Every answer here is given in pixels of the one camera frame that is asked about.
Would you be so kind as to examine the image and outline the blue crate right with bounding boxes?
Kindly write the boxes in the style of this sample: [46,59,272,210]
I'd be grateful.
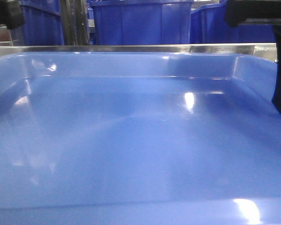
[190,1,275,44]

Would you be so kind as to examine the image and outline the blue crate centre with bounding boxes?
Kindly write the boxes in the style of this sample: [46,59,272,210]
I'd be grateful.
[89,0,193,45]

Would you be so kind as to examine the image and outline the steel shelf upright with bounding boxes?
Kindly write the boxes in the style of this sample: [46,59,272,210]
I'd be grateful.
[59,0,89,46]

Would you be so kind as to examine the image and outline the blue plastic tray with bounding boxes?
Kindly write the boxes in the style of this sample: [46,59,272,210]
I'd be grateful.
[0,52,281,225]

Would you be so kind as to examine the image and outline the steel shelf frame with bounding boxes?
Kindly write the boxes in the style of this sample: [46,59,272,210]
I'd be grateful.
[0,43,278,63]

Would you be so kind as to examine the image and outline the blue crate left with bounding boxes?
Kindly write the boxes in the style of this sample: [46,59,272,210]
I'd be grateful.
[10,0,64,46]

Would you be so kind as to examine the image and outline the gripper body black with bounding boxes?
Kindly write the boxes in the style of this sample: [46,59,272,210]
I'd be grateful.
[224,0,281,28]
[0,0,25,30]

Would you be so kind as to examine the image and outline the blue crate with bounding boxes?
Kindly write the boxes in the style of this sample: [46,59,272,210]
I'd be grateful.
[10,0,64,46]
[190,1,275,44]
[89,0,193,45]

